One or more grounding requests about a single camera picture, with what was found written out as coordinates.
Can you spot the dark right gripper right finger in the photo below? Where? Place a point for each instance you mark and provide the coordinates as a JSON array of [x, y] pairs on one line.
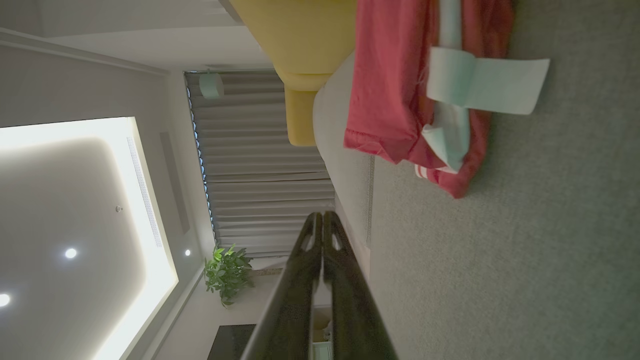
[[355, 325]]

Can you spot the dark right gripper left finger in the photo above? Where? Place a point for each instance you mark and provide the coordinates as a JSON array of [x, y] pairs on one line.
[[290, 320]]

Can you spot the red jersey shirt white sleeves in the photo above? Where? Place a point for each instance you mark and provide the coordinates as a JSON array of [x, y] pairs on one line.
[[390, 75]]

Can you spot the green indoor tree plant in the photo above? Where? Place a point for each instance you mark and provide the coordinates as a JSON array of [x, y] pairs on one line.
[[227, 272]]

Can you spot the medium grey sofa seat cushion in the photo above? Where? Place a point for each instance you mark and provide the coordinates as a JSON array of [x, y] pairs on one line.
[[345, 180]]

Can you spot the grey pleated curtain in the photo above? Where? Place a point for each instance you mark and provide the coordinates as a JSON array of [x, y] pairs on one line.
[[250, 165]]

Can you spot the long white ceiling air vent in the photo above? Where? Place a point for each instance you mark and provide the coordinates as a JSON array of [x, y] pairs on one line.
[[145, 195]]

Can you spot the yellow sofa armrest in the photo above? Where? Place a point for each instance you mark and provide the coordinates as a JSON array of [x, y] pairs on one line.
[[300, 120]]

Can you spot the large grey sofa seat cushion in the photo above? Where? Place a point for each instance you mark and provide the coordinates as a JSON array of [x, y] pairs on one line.
[[550, 250]]

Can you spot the wide yellow sofa backrest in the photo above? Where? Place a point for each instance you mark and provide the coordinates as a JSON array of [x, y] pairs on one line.
[[300, 35]]

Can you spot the black wall television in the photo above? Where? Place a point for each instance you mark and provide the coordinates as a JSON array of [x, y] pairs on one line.
[[232, 345]]

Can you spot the white wall mounted device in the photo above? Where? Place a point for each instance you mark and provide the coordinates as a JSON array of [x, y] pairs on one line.
[[211, 85]]

